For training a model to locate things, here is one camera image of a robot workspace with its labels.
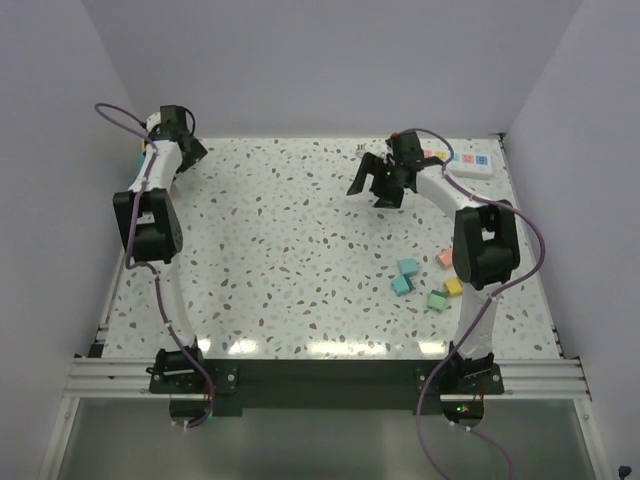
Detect teal plug adapter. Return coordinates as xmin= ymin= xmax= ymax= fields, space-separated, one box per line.
xmin=397 ymin=258 xmax=420 ymax=276
xmin=391 ymin=275 xmax=414 ymax=296

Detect salmon plug adapter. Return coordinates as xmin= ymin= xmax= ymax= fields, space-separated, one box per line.
xmin=435 ymin=249 xmax=453 ymax=270

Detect aluminium frame rail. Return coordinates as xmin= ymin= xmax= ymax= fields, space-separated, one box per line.
xmin=63 ymin=358 xmax=591 ymax=400

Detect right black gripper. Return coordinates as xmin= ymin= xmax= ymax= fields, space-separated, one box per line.
xmin=346 ymin=153 xmax=403 ymax=210

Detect green plug adapter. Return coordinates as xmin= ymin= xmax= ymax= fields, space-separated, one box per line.
xmin=427 ymin=290 xmax=448 ymax=312

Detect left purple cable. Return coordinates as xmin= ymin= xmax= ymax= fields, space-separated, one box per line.
xmin=93 ymin=102 xmax=216 ymax=431

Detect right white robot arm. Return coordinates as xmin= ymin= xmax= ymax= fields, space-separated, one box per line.
xmin=347 ymin=130 xmax=520 ymax=393

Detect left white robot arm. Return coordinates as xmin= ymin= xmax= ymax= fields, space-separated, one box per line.
xmin=113 ymin=105 xmax=207 ymax=392

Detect pink cube plug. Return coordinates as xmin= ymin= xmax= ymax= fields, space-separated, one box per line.
xmin=170 ymin=184 xmax=181 ymax=198

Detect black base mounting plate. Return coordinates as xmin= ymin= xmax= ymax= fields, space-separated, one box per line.
xmin=146 ymin=352 xmax=505 ymax=419

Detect white power strip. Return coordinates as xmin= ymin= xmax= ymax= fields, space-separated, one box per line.
xmin=357 ymin=143 xmax=497 ymax=181

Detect teal triangular socket block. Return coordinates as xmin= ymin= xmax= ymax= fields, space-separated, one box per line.
xmin=135 ymin=152 xmax=146 ymax=176

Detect yellow plug adapter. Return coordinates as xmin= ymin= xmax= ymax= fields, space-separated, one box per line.
xmin=444 ymin=277 xmax=464 ymax=297

